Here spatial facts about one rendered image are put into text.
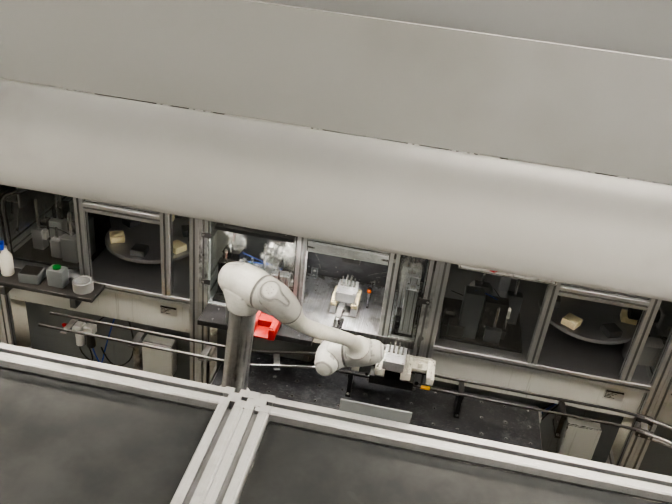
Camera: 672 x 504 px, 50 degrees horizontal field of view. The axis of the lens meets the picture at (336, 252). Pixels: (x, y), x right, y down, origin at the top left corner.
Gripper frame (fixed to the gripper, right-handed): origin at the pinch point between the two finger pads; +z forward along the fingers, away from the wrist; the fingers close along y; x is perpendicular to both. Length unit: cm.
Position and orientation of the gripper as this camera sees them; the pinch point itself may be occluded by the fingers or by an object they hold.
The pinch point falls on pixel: (341, 314)
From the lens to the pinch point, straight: 329.7
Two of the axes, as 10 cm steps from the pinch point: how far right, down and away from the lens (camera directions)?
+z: 1.8, -4.8, 8.6
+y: 0.9, -8.6, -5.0
